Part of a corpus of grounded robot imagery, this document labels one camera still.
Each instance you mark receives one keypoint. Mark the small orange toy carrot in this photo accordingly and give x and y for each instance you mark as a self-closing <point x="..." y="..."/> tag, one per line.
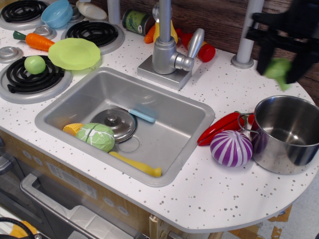
<point x="149" y="37"/>

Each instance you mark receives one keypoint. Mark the front left black burner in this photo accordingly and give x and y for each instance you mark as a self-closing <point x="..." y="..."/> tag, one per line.
<point x="21" y="87"/>

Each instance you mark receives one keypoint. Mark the black burner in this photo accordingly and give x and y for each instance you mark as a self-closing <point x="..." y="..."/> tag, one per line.
<point x="104" y="35"/>
<point x="22" y="15"/>
<point x="21" y="87"/>

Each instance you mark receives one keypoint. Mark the stainless steel pot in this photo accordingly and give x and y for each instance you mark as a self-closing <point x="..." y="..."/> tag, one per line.
<point x="285" y="134"/>

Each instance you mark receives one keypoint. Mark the green toy apple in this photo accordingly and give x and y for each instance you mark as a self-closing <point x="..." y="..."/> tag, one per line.
<point x="34" y="64"/>

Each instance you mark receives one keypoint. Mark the cream toy bottle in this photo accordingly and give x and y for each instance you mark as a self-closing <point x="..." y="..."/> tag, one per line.
<point x="91" y="11"/>

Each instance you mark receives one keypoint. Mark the green toy cabbage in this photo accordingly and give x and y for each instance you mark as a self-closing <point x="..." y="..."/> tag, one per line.
<point x="97" y="135"/>

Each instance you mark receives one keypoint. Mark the purple striped toy onion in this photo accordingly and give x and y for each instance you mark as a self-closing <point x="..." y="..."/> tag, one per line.
<point x="231" y="148"/>

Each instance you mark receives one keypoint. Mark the grey oven door handle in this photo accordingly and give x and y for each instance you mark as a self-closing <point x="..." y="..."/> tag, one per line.
<point x="79" y="217"/>

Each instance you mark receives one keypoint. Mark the silver stove knob left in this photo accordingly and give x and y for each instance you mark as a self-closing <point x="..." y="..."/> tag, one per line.
<point x="10" y="54"/>

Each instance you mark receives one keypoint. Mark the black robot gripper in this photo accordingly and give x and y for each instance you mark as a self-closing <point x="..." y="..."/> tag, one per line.
<point x="296" y="30"/>

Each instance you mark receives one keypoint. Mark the rear right black burner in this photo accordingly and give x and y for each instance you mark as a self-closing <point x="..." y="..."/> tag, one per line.
<point x="104" y="35"/>

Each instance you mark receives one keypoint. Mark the steel pot lid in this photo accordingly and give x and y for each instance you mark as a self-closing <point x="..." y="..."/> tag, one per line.
<point x="123" y="124"/>

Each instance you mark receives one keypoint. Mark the green toy broccoli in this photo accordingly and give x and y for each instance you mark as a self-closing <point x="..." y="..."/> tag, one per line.
<point x="277" y="70"/>

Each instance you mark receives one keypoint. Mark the grey support post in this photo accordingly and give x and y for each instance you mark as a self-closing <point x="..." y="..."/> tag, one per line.
<point x="243" y="58"/>
<point x="114" y="11"/>

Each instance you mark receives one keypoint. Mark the green labelled toy can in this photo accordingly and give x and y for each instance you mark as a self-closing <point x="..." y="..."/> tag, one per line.
<point x="137" y="22"/>

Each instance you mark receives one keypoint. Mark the light green toy plate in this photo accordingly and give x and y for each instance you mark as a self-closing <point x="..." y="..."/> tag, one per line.
<point x="74" y="54"/>

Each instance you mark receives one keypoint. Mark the rear left black burner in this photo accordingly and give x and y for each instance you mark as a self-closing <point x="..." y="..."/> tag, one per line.
<point x="22" y="15"/>

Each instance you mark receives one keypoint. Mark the grey left support post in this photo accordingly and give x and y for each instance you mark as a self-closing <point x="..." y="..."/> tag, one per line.
<point x="114" y="11"/>

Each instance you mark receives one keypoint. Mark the silver toy faucet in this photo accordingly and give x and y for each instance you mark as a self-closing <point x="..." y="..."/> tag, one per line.
<point x="166" y="65"/>

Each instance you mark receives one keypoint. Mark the silver toy sink basin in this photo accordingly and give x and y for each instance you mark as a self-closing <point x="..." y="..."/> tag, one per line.
<point x="151" y="125"/>

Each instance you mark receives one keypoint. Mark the yellow toy pear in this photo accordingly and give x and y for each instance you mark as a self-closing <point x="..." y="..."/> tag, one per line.
<point x="157" y="32"/>

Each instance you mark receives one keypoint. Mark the yellow object bottom left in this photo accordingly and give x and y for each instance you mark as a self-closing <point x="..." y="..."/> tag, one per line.
<point x="18" y="232"/>

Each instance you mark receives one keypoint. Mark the light blue toy bowl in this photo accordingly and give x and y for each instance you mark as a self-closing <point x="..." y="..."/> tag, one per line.
<point x="57" y="14"/>

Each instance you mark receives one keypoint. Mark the red toy chili pepper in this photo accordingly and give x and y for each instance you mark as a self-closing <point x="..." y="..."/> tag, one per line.
<point x="232" y="121"/>

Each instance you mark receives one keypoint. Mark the light blue toy knife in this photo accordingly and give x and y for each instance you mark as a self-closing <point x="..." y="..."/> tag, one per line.
<point x="141" y="115"/>

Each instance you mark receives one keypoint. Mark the yellow toy corn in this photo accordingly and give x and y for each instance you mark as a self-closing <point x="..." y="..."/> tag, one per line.
<point x="73" y="128"/>

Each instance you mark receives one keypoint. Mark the red toy ketchup bottle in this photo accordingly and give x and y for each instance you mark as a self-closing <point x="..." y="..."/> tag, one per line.
<point x="206" y="52"/>

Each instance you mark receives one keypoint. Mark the silver stove knob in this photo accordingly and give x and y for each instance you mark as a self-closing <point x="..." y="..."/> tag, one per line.
<point x="10" y="54"/>
<point x="46" y="32"/>

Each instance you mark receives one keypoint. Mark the grey right support post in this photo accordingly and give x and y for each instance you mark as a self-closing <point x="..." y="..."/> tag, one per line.
<point x="243" y="58"/>

